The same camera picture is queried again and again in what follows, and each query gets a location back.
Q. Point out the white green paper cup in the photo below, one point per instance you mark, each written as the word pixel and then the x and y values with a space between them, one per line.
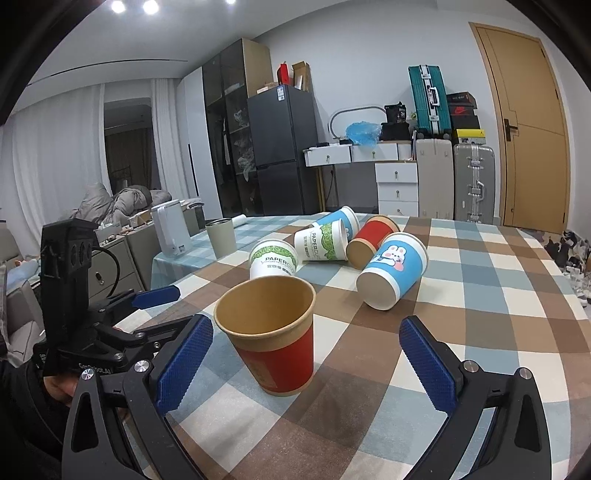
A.
pixel 318 242
pixel 272 261

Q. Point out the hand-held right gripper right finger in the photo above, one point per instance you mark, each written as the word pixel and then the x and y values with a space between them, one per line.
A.
pixel 427 369

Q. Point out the white desk drawers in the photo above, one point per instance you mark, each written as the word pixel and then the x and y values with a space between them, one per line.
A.
pixel 351 154

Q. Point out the black white patterned cloth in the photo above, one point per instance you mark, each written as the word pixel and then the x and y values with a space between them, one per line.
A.
pixel 570 256

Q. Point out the red paper cup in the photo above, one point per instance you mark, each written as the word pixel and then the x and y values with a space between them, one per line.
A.
pixel 375 233
pixel 277 360

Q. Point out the flat cardboard box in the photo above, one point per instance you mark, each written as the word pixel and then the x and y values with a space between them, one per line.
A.
pixel 267 88

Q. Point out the black bag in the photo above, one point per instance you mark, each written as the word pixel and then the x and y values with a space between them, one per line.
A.
pixel 396 125

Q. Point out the person's left forearm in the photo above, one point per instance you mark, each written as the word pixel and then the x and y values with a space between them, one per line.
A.
pixel 23 424

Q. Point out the plain black shoe box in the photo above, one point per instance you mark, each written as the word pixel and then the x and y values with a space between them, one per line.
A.
pixel 465 122

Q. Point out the black refrigerator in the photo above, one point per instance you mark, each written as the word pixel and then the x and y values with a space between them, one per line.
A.
pixel 281 152

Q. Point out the ceiling spotlight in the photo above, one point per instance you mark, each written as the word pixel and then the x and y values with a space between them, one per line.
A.
pixel 150 6
pixel 117 6

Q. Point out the white electric kettle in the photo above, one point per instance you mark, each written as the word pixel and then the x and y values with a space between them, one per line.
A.
pixel 171 228

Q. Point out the wooden door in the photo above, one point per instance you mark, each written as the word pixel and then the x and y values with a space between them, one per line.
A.
pixel 531 161

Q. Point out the grey side cabinet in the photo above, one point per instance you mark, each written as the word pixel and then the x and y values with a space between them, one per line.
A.
pixel 122 263

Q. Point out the white wardrobe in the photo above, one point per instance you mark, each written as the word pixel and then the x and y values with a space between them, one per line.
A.
pixel 194 138

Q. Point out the blue bunny paper cup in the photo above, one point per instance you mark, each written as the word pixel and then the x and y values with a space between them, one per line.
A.
pixel 397 263

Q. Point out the grey-green tumbler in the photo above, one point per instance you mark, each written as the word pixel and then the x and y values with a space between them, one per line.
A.
pixel 220 237

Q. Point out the silver suitcase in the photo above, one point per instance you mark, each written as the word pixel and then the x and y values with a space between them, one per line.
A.
pixel 474 182

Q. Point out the dark glass cabinet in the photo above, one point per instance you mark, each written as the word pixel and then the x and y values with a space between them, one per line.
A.
pixel 231 129

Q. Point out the yellow shoe box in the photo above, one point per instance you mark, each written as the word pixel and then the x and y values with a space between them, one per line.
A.
pixel 471 137

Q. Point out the white paper roll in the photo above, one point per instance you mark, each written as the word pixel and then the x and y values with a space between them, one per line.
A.
pixel 241 220

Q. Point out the light blue checkered cloth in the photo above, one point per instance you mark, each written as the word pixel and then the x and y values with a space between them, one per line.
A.
pixel 198 254

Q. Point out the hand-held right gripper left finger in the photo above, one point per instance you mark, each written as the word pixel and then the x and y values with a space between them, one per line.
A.
pixel 182 369

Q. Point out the teal suitcase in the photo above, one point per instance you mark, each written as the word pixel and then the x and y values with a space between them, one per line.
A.
pixel 429 101

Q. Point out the white sheer curtain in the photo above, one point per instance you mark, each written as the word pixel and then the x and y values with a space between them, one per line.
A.
pixel 51 157
pixel 166 138

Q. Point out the blue plastic bag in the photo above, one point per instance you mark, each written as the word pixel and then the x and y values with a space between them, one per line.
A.
pixel 364 131

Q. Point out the dark shoe box red logo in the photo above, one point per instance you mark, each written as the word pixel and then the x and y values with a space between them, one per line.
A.
pixel 461 110

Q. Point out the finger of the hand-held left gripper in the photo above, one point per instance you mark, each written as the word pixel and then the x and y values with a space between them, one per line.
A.
pixel 147 339
pixel 154 296

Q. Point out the white drawer cabinet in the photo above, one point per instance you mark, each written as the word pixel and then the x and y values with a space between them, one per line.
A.
pixel 397 189

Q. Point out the grey padded jacket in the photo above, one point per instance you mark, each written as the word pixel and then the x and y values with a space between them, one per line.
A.
pixel 115 201

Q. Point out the person's left hand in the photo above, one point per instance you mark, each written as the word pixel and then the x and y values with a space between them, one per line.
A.
pixel 60 390

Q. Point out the brown blue checkered tablecloth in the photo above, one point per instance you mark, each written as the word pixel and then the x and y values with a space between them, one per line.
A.
pixel 485 300

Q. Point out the beige suitcase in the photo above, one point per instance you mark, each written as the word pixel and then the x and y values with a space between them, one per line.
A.
pixel 434 180

